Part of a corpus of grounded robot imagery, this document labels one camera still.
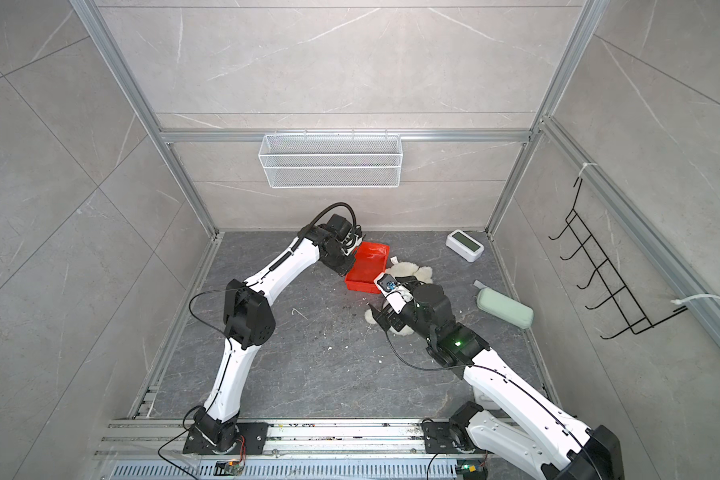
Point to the white plush bear toy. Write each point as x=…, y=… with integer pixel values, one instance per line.
x=405, y=272

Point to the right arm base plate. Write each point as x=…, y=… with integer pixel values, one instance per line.
x=450, y=438

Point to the red plastic bin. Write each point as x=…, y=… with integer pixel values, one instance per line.
x=370, y=262

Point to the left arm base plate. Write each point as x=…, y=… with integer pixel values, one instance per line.
x=227, y=439

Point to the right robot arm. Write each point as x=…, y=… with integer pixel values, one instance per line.
x=543, y=440

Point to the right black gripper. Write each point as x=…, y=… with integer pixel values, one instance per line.
x=388, y=316

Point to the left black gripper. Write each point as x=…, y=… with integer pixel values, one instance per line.
x=345, y=267

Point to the white wire mesh basket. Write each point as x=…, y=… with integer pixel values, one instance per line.
x=346, y=160

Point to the aluminium front rail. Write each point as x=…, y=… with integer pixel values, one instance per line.
x=284, y=438

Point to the black wire hook rack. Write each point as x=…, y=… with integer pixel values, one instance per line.
x=604, y=271

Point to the small white nail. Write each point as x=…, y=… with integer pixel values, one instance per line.
x=297, y=312

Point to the white digital clock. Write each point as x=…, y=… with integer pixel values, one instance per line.
x=464, y=246

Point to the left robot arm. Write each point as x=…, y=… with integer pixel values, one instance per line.
x=248, y=320

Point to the pale green bottle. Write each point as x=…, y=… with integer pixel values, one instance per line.
x=503, y=307

